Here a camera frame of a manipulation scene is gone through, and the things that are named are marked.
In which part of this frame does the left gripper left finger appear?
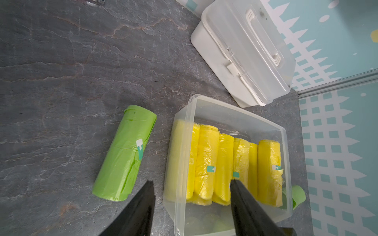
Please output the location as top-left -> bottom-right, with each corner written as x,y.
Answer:
100,181 -> 156,236

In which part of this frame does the clear plastic storage box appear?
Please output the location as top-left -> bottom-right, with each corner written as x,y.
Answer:
163,94 -> 293,236

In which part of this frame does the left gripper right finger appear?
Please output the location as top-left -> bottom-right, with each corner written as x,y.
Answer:
230,180 -> 297,236

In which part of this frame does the green roll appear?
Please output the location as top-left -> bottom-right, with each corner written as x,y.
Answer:
280,185 -> 306,210
92,105 -> 157,202

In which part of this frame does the yellow roll with blue label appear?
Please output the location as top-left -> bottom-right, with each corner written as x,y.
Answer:
233,138 -> 250,187

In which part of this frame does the white lidded case with handle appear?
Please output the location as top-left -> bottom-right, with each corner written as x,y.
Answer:
191,1 -> 296,108

